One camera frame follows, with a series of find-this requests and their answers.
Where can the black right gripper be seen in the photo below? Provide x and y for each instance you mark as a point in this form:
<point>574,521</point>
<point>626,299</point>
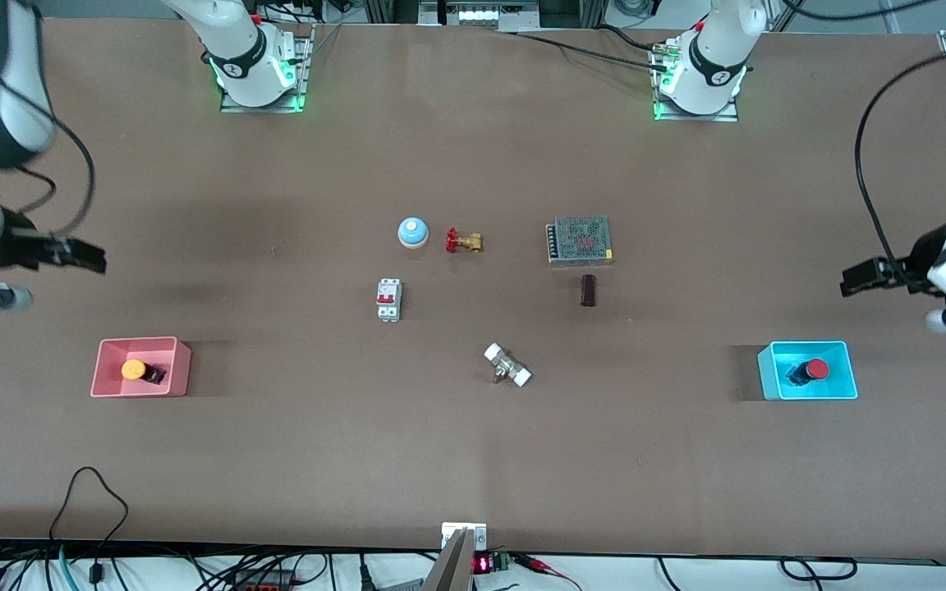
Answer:
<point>20,235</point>

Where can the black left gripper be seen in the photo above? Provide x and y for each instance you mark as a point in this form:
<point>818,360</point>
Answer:
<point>919,254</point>

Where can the red push button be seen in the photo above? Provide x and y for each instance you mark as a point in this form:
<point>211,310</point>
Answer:
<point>817,369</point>

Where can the yellow push button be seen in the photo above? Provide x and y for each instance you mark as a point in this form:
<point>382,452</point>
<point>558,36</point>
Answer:
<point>133,369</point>

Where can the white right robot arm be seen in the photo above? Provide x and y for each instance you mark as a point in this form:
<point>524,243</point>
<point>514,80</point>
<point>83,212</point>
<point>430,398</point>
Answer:
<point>255,82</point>

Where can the cyan plastic bin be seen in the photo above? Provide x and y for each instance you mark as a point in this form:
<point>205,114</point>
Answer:
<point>842,386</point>

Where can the pink plastic bin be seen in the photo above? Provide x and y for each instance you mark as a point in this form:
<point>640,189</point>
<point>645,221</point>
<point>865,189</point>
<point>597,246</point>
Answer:
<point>112,382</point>

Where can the dark brown rectangular block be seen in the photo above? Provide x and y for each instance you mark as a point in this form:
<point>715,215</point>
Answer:
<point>588,290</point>

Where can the metal mesh power supply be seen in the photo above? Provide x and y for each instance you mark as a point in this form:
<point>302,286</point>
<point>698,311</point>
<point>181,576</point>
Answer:
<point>581,240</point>

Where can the white circuit breaker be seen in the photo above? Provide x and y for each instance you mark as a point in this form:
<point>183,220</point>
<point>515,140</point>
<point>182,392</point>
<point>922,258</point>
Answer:
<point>388,300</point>

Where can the metal fitting white ends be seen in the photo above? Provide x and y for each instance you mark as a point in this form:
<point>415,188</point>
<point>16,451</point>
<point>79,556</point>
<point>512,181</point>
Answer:
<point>507,366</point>

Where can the metal control box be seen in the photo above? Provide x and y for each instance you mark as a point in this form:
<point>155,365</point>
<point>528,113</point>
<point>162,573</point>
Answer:
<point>477,15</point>

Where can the red LED display module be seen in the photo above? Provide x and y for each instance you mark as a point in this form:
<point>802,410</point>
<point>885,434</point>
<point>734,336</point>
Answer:
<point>481,564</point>

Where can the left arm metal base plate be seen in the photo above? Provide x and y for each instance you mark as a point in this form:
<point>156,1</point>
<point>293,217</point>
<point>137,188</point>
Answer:
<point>703,118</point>

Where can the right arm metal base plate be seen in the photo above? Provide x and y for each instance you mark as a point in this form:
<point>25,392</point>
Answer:
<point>305,82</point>

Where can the aluminium frame post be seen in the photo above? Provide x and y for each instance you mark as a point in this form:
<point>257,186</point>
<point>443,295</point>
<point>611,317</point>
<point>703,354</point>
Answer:
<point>594,10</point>
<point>378,10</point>

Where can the small metal mounting bracket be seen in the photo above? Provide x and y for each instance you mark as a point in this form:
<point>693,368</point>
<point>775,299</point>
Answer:
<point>477,533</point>

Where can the grey camera mount pole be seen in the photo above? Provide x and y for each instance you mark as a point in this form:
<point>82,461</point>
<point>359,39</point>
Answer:
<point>450,570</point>

